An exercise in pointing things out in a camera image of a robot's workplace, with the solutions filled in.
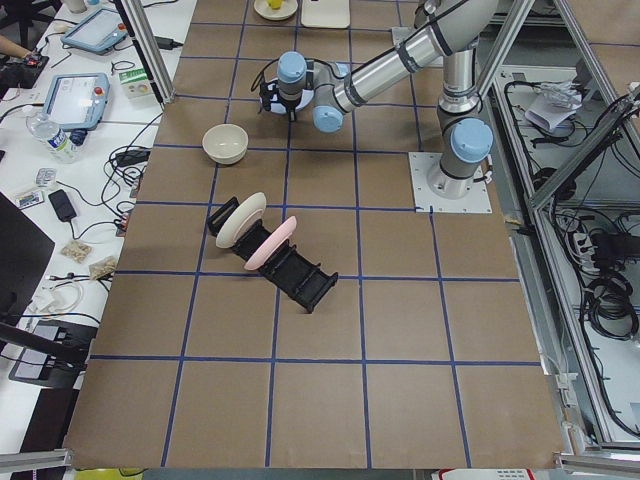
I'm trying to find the green white carton box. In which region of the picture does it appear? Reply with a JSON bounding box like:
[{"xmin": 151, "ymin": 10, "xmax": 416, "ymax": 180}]
[{"xmin": 118, "ymin": 68, "xmax": 153, "ymax": 99}]

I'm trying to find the black power adapter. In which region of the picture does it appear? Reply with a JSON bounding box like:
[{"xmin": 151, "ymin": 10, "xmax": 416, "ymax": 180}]
[{"xmin": 114, "ymin": 148, "xmax": 150, "ymax": 168}]

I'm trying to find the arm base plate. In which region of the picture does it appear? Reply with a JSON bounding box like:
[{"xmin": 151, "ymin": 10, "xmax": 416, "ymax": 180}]
[{"xmin": 408, "ymin": 152, "xmax": 492, "ymax": 214}]

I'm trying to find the black phone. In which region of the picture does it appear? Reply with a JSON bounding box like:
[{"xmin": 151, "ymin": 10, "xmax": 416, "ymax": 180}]
[{"xmin": 48, "ymin": 189, "xmax": 77, "ymax": 222}]

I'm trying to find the near teach pendant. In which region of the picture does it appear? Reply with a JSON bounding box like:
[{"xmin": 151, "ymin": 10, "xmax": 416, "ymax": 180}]
[{"xmin": 43, "ymin": 73, "xmax": 110, "ymax": 131}]

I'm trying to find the pink plate in rack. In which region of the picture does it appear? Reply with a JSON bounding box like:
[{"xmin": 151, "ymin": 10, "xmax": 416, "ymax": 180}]
[{"xmin": 244, "ymin": 216, "xmax": 297, "ymax": 271}]

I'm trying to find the teach pendant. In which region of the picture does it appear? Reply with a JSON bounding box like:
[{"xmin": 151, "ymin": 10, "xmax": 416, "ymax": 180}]
[
  {"xmin": 61, "ymin": 8, "xmax": 128, "ymax": 54},
  {"xmin": 43, "ymin": 73, "xmax": 110, "ymax": 131}
]

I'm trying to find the cream ceramic bowl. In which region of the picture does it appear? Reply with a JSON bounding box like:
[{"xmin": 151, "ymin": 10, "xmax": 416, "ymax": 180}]
[{"xmin": 202, "ymin": 124, "xmax": 249, "ymax": 165}]

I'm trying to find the light blue plate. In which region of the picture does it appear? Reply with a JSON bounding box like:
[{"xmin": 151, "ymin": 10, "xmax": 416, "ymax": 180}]
[{"xmin": 271, "ymin": 90, "xmax": 314, "ymax": 115}]

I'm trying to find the black plate rack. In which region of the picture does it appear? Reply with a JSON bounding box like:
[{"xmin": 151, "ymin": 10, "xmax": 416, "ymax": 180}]
[{"xmin": 206, "ymin": 197, "xmax": 338, "ymax": 313}]

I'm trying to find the aluminium frame post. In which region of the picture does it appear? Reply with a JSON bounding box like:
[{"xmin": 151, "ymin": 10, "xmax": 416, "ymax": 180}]
[{"xmin": 114, "ymin": 0, "xmax": 175, "ymax": 105}]

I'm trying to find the cream plate with lemon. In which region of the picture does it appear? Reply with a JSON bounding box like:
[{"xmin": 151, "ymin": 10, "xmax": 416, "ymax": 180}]
[{"xmin": 253, "ymin": 0, "xmax": 298, "ymax": 21}]

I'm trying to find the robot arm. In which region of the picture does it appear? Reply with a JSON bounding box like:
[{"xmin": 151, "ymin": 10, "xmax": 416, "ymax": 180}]
[{"xmin": 251, "ymin": 1, "xmax": 498, "ymax": 181}]

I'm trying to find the plastic water bottle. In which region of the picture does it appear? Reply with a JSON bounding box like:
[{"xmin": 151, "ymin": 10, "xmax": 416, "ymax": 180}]
[{"xmin": 26, "ymin": 111, "xmax": 77, "ymax": 164}]

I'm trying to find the far teach pendant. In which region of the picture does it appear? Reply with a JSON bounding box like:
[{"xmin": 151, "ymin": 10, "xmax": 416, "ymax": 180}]
[{"xmin": 61, "ymin": 8, "xmax": 128, "ymax": 54}]

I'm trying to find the white rectangular tray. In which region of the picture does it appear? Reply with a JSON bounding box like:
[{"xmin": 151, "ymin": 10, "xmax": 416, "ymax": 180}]
[{"xmin": 301, "ymin": 0, "xmax": 351, "ymax": 29}]

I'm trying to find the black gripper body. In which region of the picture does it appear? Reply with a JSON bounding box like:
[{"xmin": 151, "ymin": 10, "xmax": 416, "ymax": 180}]
[{"xmin": 259, "ymin": 82, "xmax": 303, "ymax": 113}]

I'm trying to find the cream plate in rack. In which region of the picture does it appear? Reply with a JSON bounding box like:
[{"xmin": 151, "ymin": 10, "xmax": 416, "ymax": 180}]
[{"xmin": 216, "ymin": 192, "xmax": 267, "ymax": 248}]

